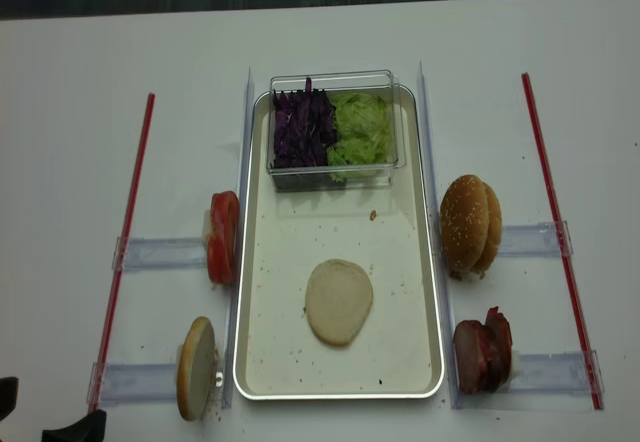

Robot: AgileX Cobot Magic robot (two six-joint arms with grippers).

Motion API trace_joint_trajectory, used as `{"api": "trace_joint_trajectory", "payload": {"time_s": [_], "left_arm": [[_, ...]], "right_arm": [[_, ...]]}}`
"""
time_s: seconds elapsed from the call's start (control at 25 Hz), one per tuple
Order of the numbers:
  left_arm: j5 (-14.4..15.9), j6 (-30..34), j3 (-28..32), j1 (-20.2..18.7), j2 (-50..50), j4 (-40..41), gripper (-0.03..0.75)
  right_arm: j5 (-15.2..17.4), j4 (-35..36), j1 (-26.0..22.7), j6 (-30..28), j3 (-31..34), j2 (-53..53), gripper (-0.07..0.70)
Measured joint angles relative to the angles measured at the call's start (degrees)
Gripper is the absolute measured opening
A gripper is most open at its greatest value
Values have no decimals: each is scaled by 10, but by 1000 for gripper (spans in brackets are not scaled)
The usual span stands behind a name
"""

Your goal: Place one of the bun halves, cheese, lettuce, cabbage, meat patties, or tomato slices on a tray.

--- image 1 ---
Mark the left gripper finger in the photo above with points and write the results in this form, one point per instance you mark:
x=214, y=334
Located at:
x=90, y=428
x=8, y=395

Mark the white bottom bun slice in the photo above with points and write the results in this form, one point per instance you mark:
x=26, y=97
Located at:
x=338, y=300

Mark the red tomato slices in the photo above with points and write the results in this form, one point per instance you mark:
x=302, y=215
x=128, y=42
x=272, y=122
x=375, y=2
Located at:
x=220, y=247

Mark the red meat slices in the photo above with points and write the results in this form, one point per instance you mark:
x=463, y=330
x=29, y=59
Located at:
x=483, y=353

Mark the green lettuce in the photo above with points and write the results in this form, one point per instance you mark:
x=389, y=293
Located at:
x=363, y=130

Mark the clear pusher track lower left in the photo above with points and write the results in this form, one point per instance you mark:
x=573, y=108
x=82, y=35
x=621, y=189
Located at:
x=116, y=383

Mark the clear pusher track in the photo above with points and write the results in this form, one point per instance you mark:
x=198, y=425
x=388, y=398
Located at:
x=140, y=254
x=547, y=239
x=569, y=373
x=116, y=383

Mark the standing bottom bun slice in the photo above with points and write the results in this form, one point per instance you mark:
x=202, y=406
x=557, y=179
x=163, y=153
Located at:
x=196, y=369

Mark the clear pusher track upper left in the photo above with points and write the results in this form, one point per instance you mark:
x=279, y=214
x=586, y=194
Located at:
x=140, y=254

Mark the metal tray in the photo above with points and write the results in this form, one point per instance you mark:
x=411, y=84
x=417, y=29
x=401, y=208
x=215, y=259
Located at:
x=376, y=240

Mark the purple cabbage shreds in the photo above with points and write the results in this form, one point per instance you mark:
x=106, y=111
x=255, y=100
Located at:
x=304, y=128

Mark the clear plastic vegetable box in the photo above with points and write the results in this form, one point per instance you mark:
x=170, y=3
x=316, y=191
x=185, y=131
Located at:
x=382, y=83

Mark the sesame top bun front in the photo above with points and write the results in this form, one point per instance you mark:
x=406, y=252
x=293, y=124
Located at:
x=464, y=222

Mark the sesame bun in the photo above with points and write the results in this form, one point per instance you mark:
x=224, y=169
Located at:
x=464, y=222
x=494, y=233

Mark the clear pusher track lower right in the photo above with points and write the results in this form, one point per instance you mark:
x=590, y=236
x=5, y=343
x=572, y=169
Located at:
x=569, y=373

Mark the sesame top bun rear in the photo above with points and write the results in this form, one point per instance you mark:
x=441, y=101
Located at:
x=494, y=233

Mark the clear pusher track upper right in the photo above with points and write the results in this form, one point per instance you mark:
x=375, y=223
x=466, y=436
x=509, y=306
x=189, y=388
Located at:
x=547, y=239

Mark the left red rail strip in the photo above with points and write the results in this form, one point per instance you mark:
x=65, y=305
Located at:
x=96, y=379

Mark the red rail strip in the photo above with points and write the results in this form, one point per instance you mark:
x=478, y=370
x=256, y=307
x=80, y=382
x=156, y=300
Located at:
x=96, y=379
x=595, y=385

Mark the left clear wall divider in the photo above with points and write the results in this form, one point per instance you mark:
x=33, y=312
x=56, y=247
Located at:
x=244, y=169

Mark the right red rail strip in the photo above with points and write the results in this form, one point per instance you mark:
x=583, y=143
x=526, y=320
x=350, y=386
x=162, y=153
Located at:
x=595, y=385

